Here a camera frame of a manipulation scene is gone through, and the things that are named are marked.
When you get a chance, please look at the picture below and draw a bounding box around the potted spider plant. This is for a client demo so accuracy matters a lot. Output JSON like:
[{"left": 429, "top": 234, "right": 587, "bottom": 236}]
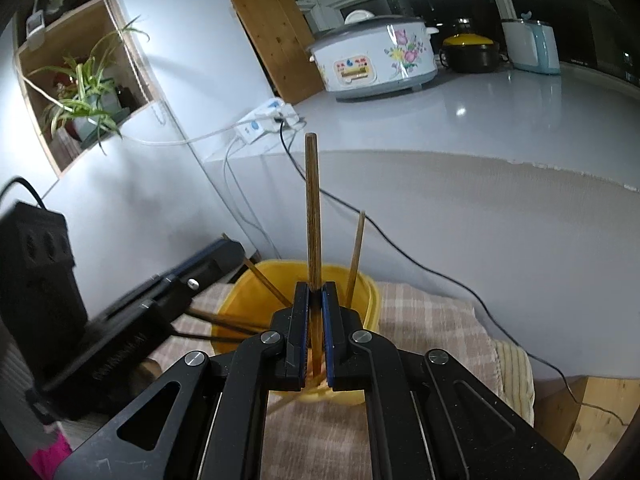
[{"left": 25, "top": 15, "right": 151, "bottom": 156}]

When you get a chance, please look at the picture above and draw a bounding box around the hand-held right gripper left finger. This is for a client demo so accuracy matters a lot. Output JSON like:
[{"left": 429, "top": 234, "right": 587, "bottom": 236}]
[{"left": 52, "top": 281, "right": 313, "bottom": 480}]

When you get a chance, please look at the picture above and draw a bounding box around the striped beige cloth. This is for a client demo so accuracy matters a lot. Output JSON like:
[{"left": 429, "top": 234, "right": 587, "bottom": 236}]
[{"left": 492, "top": 340, "right": 537, "bottom": 423}]

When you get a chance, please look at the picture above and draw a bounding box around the white floral rice cooker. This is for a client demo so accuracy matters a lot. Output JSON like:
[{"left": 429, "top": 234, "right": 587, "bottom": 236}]
[{"left": 306, "top": 9, "right": 441, "bottom": 101}]

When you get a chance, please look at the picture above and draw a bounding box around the wooden board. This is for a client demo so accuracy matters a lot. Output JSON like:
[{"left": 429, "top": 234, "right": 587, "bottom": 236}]
[{"left": 230, "top": 0, "right": 326, "bottom": 106}]

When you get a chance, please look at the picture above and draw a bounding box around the dark power cable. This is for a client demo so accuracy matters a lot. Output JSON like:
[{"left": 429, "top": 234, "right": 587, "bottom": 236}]
[{"left": 277, "top": 117, "right": 630, "bottom": 428}]

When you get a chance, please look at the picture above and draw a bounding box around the black chopstick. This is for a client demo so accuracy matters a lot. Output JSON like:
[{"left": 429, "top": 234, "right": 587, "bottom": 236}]
[{"left": 170, "top": 330, "right": 247, "bottom": 343}]

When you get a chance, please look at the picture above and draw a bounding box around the black pot with yellow lid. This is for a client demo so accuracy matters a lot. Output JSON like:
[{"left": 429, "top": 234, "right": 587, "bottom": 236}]
[{"left": 439, "top": 32, "right": 502, "bottom": 73}]

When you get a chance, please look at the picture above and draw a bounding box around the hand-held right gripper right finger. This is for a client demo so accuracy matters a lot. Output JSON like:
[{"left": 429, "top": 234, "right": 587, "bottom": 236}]
[{"left": 321, "top": 281, "right": 581, "bottom": 480}]

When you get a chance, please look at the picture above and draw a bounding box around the white power cable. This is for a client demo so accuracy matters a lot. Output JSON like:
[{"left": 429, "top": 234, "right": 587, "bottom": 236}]
[{"left": 222, "top": 137, "right": 281, "bottom": 263}]

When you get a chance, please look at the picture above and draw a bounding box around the light wooden stool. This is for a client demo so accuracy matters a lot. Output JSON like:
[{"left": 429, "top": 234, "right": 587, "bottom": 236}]
[{"left": 532, "top": 375, "right": 633, "bottom": 471}]

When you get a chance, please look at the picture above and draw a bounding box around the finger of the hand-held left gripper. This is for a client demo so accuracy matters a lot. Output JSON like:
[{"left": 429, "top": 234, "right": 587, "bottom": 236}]
[{"left": 145, "top": 237, "right": 247, "bottom": 318}]

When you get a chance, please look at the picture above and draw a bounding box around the small white device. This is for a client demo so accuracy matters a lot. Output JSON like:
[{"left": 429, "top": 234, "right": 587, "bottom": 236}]
[{"left": 25, "top": 10, "right": 47, "bottom": 50}]

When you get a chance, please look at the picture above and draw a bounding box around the thin light wooden chopstick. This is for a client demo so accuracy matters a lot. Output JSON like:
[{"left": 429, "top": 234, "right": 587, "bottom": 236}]
[{"left": 345, "top": 210, "right": 367, "bottom": 307}]

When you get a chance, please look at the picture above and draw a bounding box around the white power strip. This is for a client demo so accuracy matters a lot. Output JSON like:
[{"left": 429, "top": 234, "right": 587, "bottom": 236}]
[{"left": 235, "top": 99, "right": 301, "bottom": 143}]

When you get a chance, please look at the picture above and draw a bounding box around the white and blue kettle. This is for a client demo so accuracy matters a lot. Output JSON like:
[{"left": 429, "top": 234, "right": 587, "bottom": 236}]
[{"left": 501, "top": 11, "right": 562, "bottom": 75}]

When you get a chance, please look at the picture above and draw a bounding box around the brown wooden chopstick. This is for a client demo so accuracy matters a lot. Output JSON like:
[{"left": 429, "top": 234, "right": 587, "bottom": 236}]
[
  {"left": 304, "top": 132, "right": 323, "bottom": 386},
  {"left": 187, "top": 307, "right": 266, "bottom": 336}
]

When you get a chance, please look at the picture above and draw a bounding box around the pink clothing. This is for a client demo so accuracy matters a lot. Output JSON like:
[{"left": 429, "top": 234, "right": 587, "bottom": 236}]
[{"left": 27, "top": 432, "right": 73, "bottom": 480}]

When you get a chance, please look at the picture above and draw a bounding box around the yellow plastic utensil holder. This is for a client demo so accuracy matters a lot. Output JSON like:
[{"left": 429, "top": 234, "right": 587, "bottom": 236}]
[{"left": 210, "top": 259, "right": 382, "bottom": 407}]

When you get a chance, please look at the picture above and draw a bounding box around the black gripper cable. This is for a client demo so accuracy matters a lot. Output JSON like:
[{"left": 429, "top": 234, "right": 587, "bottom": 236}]
[{"left": 0, "top": 176, "right": 48, "bottom": 210}]

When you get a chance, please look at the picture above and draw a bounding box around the beige checked tablecloth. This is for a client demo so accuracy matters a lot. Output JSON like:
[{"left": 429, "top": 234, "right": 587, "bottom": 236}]
[{"left": 145, "top": 280, "right": 501, "bottom": 480}]

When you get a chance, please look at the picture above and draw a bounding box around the thin brown chopstick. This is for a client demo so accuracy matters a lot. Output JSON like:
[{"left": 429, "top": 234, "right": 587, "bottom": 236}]
[{"left": 242, "top": 257, "right": 293, "bottom": 308}]

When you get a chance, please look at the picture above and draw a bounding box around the wooden wall shelf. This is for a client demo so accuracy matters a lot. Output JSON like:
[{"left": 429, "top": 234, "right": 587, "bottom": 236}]
[{"left": 12, "top": 0, "right": 163, "bottom": 178}]

